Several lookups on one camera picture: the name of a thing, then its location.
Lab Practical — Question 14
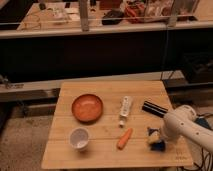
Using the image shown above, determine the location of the metal frame post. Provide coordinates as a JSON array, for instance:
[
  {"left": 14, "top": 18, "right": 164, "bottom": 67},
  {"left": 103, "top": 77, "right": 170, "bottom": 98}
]
[{"left": 78, "top": 0, "right": 89, "bottom": 31}]

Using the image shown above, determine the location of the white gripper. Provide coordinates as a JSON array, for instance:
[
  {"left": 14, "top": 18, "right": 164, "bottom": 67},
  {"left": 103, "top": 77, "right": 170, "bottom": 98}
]
[{"left": 151, "top": 128, "right": 169, "bottom": 151}]

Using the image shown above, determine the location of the wooden table board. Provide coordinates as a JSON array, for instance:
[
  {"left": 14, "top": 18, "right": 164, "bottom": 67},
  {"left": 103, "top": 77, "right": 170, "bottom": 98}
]
[{"left": 42, "top": 81, "right": 193, "bottom": 169}]

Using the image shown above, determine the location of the white paper cup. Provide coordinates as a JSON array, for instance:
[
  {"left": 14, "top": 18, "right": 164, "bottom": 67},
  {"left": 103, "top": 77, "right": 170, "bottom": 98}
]
[{"left": 69, "top": 127, "right": 89, "bottom": 151}]

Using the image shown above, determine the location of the black bag on shelf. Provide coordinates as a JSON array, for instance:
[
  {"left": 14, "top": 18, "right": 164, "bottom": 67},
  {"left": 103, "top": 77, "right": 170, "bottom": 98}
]
[{"left": 102, "top": 10, "right": 124, "bottom": 25}]

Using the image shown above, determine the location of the orange ceramic bowl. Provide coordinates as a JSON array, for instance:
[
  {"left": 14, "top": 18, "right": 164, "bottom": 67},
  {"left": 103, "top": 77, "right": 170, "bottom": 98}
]
[{"left": 71, "top": 94, "right": 103, "bottom": 122}]

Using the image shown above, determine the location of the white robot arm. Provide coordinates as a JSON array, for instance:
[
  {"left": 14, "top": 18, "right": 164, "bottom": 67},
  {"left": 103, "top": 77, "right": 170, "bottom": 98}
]
[{"left": 152, "top": 105, "right": 213, "bottom": 154}]

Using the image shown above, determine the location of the orange carrot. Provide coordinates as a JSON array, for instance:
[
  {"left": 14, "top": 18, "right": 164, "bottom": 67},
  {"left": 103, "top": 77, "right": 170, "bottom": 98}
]
[{"left": 116, "top": 128, "right": 133, "bottom": 150}]

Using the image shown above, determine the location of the red tool on shelf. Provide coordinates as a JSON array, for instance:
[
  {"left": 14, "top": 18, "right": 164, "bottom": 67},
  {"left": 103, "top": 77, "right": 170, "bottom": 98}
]
[{"left": 124, "top": 3, "right": 145, "bottom": 23}]

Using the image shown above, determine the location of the white plastic bottle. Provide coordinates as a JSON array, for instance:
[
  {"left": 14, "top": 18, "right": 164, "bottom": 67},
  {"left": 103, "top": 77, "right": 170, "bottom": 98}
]
[{"left": 119, "top": 96, "right": 133, "bottom": 127}]

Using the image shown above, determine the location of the black rectangular box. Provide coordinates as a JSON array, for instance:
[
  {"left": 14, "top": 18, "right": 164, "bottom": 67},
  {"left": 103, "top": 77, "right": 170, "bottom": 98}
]
[{"left": 142, "top": 101, "right": 168, "bottom": 118}]

